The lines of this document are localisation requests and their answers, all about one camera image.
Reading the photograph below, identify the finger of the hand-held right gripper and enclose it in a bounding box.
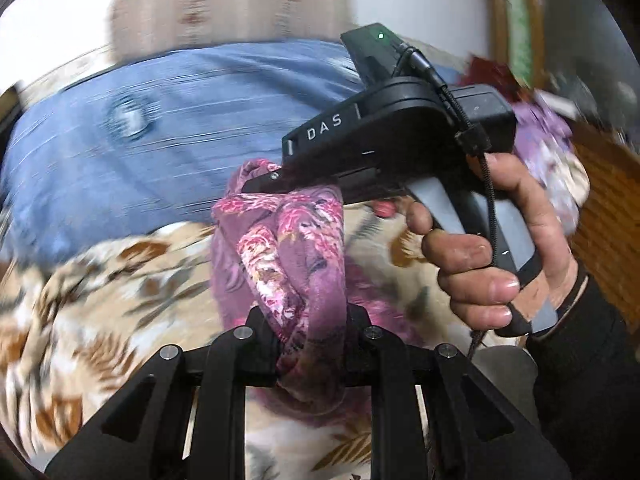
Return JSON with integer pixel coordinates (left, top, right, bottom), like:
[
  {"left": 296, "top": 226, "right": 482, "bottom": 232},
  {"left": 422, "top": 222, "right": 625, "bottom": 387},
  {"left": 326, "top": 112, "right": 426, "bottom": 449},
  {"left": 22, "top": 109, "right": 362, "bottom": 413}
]
[{"left": 240, "top": 167, "right": 303, "bottom": 195}]

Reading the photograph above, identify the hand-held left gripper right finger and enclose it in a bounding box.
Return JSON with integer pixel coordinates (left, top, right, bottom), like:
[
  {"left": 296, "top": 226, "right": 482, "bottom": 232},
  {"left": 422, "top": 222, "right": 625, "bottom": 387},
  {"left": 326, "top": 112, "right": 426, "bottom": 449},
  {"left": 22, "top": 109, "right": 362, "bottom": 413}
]
[{"left": 345, "top": 305, "right": 571, "bottom": 480}]

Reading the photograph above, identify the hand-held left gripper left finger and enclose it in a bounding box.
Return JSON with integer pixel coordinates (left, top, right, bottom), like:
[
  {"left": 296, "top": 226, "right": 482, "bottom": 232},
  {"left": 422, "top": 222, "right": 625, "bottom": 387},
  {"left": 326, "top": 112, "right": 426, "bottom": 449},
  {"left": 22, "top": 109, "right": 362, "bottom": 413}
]
[{"left": 45, "top": 307, "right": 278, "bottom": 480}]

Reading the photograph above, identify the purple floral shirt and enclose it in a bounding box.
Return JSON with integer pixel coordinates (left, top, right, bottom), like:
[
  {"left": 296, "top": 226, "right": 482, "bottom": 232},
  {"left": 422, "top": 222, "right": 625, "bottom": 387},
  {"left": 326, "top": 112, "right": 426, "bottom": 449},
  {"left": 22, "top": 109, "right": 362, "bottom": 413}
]
[{"left": 210, "top": 157, "right": 431, "bottom": 411}]

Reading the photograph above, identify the person's right forearm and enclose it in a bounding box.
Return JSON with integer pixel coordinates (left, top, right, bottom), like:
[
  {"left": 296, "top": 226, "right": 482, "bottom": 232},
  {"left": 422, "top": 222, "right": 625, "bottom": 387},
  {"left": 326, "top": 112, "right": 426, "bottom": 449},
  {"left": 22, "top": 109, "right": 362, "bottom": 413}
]
[{"left": 522, "top": 267, "right": 640, "bottom": 480}]

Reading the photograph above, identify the person's right hand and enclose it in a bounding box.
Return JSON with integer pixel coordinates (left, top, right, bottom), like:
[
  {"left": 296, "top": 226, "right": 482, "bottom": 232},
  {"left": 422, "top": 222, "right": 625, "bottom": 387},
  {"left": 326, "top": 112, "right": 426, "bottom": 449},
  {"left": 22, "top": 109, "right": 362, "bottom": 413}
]
[{"left": 405, "top": 152, "right": 581, "bottom": 338}]

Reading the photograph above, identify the blue plaid quilt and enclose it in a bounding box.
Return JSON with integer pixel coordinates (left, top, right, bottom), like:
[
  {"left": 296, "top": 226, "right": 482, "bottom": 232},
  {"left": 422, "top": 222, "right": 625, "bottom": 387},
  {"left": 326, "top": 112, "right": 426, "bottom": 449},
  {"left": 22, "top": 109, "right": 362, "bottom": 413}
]
[{"left": 0, "top": 40, "right": 461, "bottom": 266}]

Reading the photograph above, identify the lilac flowered cloth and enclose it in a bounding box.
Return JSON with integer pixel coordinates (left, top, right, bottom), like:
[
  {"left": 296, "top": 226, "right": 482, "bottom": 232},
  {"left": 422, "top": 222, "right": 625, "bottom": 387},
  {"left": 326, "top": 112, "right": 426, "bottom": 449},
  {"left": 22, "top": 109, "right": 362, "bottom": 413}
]
[{"left": 510, "top": 100, "right": 591, "bottom": 236}]

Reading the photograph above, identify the grey round seat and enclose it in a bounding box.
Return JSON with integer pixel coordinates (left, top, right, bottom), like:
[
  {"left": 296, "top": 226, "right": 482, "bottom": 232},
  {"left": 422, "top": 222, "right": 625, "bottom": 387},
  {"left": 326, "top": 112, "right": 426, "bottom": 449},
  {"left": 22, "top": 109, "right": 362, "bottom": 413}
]
[{"left": 470, "top": 345, "right": 541, "bottom": 431}]

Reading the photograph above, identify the beige leaf-print blanket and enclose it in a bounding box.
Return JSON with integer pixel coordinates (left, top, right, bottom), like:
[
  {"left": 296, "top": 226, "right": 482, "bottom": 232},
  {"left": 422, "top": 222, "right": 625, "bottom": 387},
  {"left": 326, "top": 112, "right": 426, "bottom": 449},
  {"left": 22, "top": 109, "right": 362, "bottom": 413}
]
[{"left": 0, "top": 200, "right": 591, "bottom": 480}]

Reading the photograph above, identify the striped floral pillow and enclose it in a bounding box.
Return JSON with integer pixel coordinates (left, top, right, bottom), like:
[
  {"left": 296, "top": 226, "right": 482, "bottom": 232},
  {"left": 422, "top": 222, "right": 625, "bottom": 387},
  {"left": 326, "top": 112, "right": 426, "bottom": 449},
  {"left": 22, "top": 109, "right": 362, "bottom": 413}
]
[{"left": 107, "top": 0, "right": 353, "bottom": 61}]

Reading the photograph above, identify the brown wooden cabinet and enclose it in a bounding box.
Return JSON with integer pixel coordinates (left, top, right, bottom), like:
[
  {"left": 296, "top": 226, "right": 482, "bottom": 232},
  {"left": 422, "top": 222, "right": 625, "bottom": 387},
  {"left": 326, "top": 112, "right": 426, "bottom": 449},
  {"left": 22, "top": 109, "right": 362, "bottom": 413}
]
[{"left": 570, "top": 120, "right": 640, "bottom": 321}]

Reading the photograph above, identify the black braided cable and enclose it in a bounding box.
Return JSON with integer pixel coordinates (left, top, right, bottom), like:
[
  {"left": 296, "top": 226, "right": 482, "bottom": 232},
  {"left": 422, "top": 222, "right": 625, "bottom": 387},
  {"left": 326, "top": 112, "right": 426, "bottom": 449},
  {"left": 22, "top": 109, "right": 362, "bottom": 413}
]
[{"left": 397, "top": 45, "right": 501, "bottom": 361}]

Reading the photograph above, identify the wooden frame with green panel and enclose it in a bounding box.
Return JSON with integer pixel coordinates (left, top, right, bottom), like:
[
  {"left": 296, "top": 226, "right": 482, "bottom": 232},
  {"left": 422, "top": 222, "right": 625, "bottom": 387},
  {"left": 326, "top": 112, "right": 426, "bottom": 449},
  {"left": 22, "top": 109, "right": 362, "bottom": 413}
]
[{"left": 482, "top": 0, "right": 548, "bottom": 91}]

